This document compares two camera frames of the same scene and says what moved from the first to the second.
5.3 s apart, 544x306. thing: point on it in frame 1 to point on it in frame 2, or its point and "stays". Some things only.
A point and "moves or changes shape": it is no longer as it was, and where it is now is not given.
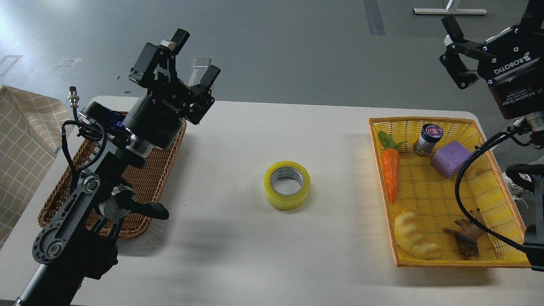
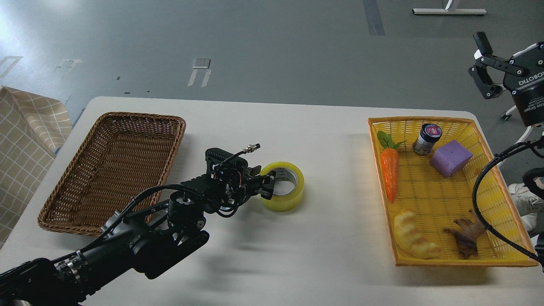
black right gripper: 512,61 to 523,77
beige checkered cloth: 33,126 stays
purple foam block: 449,160 stays
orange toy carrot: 390,163 stays
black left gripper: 156,117 to 228,185
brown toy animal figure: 468,234 stays
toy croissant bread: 409,238 stays
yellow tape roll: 286,185 moves or changes shape
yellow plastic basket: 417,160 stays
